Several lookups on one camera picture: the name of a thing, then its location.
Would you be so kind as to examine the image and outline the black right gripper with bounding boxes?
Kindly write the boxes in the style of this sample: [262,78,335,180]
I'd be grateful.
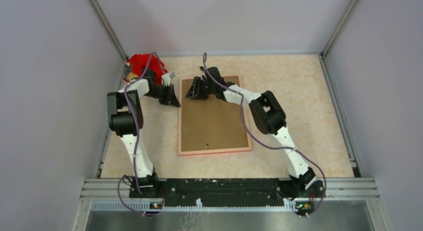
[185,78,215,101]

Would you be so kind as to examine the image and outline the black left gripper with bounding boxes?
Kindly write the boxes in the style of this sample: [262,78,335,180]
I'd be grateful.
[144,83,181,108]

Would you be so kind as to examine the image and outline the pink wooden picture frame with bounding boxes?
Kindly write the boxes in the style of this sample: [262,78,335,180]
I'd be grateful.
[177,74,253,157]

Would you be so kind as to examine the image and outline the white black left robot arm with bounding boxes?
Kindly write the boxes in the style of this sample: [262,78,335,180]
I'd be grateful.
[107,69,181,198]

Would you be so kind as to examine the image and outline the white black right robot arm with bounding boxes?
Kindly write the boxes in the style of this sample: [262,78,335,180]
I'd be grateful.
[185,66,317,197]

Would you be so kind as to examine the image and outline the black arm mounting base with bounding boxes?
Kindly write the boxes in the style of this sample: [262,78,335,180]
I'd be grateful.
[129,178,324,208]

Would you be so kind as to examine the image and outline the red plush toy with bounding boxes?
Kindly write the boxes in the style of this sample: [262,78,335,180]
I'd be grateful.
[123,53,168,85]

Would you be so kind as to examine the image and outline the grey cable duct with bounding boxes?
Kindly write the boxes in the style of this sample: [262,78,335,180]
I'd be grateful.
[91,199,312,213]

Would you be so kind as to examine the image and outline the aluminium front rail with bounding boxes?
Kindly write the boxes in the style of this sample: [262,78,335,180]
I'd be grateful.
[79,177,381,201]

